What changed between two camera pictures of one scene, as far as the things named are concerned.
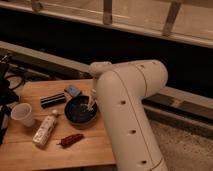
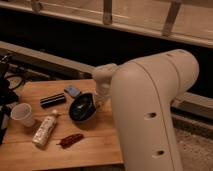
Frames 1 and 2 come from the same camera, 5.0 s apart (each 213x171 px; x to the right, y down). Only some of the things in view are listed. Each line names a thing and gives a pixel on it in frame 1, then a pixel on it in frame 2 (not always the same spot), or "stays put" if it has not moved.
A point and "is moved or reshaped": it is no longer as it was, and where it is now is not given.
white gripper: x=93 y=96 to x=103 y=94
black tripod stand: x=8 y=94 stays put
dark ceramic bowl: x=77 y=114 is moved or reshaped
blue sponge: x=72 y=90 stays put
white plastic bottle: x=45 y=128 stays put
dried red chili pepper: x=70 y=140 stays put
